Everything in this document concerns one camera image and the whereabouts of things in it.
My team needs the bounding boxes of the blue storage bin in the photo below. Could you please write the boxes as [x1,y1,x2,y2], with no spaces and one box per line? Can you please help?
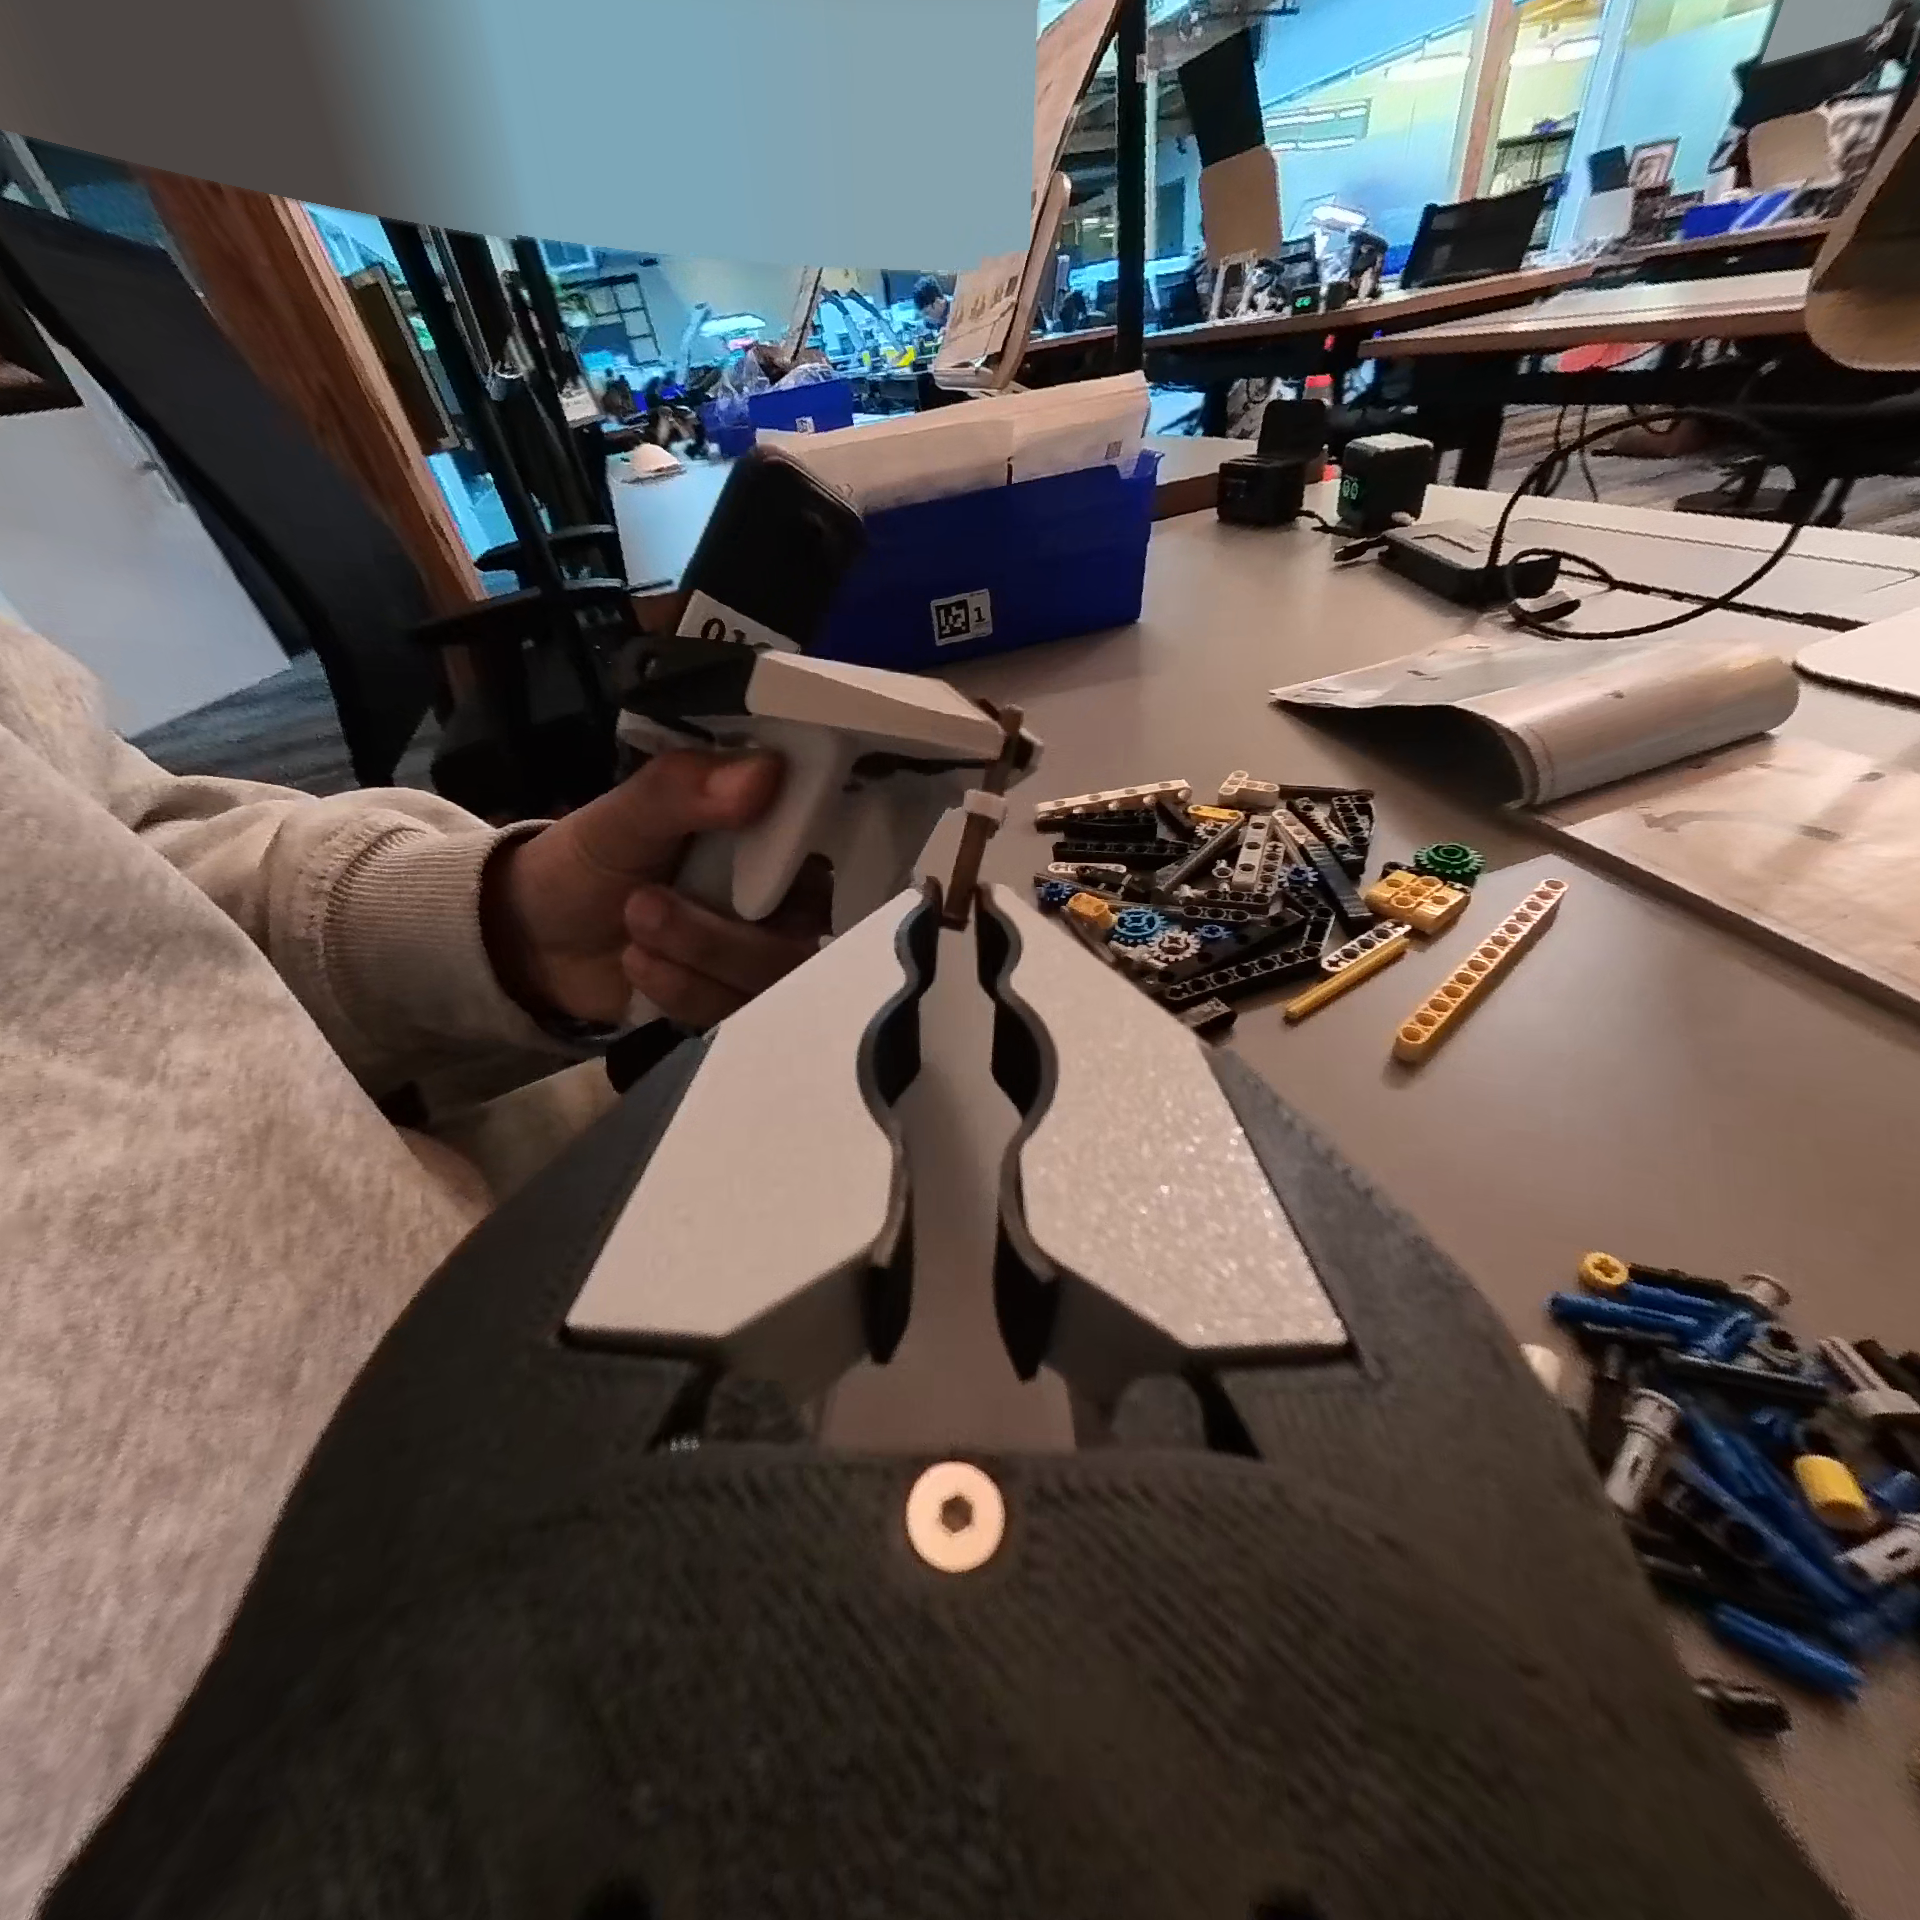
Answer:
[751,443,1166,675]

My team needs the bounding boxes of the long yellow lego beam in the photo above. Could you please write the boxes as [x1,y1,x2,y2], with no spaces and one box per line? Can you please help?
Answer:
[1389,876,1572,1067]

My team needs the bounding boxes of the black office chair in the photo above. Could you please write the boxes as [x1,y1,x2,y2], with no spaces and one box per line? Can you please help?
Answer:
[0,194,669,805]

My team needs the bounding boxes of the black power adapter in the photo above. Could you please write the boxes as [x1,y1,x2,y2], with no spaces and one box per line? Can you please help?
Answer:
[1378,517,1506,605]

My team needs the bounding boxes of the wooden office desk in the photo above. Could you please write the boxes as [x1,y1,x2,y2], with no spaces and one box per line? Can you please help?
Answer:
[1148,215,1849,457]

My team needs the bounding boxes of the pile of lego pins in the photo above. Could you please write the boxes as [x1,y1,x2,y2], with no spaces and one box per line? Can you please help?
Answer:
[1542,1247,1920,1700]

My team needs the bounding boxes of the thin yellow lego beam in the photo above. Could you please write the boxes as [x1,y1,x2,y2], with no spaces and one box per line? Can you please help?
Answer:
[1281,920,1416,1024]

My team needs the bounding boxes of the white envelopes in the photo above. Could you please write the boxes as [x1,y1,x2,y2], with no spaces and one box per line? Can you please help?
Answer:
[782,372,1153,505]

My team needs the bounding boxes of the small blue bin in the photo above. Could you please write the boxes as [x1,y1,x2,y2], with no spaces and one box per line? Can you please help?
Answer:
[706,373,857,453]

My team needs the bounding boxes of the pile of lego beams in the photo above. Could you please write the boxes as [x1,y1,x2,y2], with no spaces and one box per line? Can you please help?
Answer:
[1031,769,1489,1038]

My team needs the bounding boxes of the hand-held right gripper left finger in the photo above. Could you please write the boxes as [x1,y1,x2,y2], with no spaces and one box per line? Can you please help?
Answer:
[563,885,921,1446]

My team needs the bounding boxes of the brown lego axle assembly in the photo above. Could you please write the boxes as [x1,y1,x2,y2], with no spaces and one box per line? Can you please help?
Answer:
[938,703,1045,926]

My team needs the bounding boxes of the black laptop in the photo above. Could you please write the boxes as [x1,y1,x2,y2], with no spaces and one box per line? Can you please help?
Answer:
[1400,180,1562,290]

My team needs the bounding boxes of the black cable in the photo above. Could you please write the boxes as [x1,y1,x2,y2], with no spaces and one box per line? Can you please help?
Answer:
[1479,401,1851,645]

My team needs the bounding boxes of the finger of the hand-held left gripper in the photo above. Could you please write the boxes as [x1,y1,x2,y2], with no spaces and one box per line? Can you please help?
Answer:
[745,649,1042,784]

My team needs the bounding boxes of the grey plastic bag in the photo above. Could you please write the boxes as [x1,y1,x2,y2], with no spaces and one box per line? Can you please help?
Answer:
[1269,631,1802,812]

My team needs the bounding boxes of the brown cardboard box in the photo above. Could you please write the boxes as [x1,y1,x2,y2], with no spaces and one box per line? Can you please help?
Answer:
[1805,81,1920,373]

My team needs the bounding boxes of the person's left hand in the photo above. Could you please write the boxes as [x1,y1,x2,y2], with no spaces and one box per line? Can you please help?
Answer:
[496,746,843,1038]

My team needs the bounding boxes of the black charger with green display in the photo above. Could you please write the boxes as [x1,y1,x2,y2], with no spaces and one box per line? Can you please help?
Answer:
[1338,431,1438,537]

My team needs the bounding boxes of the small black camera cube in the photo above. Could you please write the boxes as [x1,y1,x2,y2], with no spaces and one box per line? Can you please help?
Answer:
[1215,398,1331,529]

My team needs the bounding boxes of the person's left forearm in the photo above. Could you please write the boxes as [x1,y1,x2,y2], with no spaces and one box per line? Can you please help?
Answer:
[0,606,648,1920]

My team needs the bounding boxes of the cardboard board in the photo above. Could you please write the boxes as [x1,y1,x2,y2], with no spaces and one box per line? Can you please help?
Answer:
[934,0,1123,394]

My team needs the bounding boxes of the lego instruction sheet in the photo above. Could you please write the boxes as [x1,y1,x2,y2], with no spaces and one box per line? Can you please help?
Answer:
[1560,733,1920,1024]

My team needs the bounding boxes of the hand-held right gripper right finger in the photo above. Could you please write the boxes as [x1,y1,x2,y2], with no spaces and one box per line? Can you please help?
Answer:
[971,883,1356,1446]

